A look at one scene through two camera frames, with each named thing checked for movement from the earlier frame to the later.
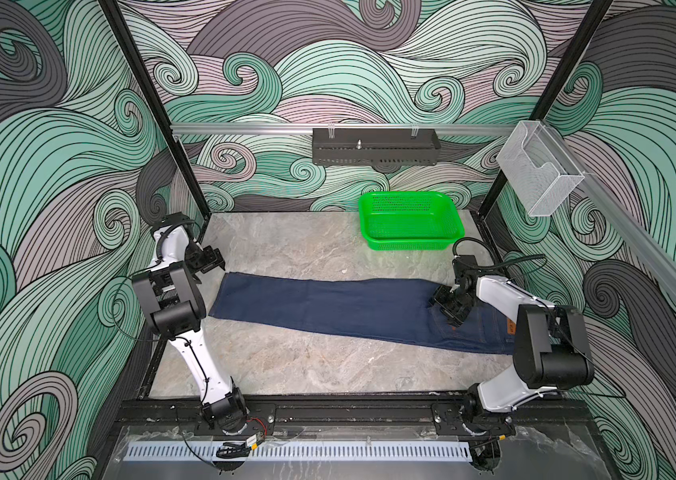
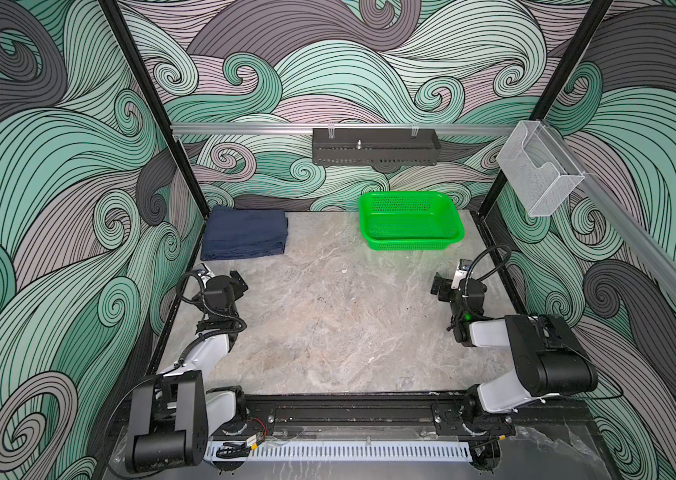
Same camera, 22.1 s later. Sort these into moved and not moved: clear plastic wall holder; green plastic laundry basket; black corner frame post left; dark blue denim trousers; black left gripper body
Moved: black left gripper body; dark blue denim trousers
Not moved: black corner frame post left; green plastic laundry basket; clear plastic wall holder
